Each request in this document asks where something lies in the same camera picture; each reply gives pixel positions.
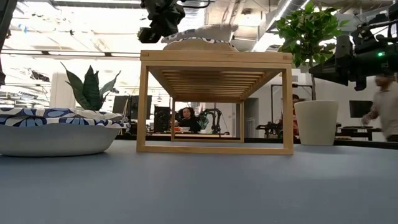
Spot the black background desk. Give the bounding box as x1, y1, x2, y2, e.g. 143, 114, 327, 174
335, 125, 383, 141

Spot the wooden slatted shelf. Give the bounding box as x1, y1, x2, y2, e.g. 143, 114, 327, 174
136, 49, 294, 156

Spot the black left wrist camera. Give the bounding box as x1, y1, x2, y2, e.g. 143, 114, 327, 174
137, 27, 162, 44

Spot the large white plant pot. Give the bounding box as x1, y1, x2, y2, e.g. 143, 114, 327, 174
293, 100, 340, 147

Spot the leafy green fig tree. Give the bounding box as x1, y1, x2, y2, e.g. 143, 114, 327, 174
275, 1, 351, 101

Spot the small background potted plant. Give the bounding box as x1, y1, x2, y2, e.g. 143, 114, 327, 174
197, 114, 210, 134

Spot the green snake plant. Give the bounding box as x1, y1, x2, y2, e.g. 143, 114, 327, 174
60, 61, 122, 111

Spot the black computer tower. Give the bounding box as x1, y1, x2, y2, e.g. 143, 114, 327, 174
154, 105, 172, 133

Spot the person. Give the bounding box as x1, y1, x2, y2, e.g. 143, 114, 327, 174
361, 72, 398, 142
175, 106, 202, 133
291, 93, 302, 138

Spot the wooden background table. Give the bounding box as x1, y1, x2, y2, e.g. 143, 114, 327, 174
149, 133, 234, 139

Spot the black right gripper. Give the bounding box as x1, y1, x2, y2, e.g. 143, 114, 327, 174
308, 34, 382, 91

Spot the black computer monitor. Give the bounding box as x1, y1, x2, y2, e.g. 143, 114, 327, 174
111, 95, 153, 121
348, 100, 374, 119

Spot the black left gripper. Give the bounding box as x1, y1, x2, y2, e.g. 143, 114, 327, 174
140, 0, 187, 42

